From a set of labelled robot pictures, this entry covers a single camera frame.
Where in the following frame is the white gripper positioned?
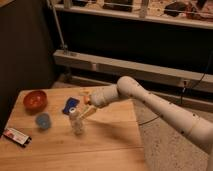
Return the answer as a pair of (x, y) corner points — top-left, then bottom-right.
(80, 85), (119, 120)

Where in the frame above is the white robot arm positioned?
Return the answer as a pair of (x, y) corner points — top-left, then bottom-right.
(89, 76), (213, 171)

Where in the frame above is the blue flat object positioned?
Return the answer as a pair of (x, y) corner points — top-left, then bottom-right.
(62, 97), (79, 115)

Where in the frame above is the blue plastic cup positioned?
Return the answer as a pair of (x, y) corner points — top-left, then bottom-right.
(35, 113), (51, 130)

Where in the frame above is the orange bowl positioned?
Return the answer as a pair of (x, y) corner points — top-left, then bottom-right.
(23, 90), (47, 111)

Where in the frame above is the small flat snack pack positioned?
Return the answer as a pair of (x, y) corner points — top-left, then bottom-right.
(3, 128), (32, 148)

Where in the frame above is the metal diagonal rod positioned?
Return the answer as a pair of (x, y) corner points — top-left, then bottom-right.
(47, 0), (68, 53)

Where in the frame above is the upper shelf with clutter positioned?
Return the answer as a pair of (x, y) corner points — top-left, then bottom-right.
(47, 0), (213, 30)

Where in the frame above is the metal lower shelf rail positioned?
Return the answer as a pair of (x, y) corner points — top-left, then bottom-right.
(53, 50), (213, 93)

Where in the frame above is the black cable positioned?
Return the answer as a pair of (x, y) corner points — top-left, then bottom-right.
(138, 49), (213, 127)

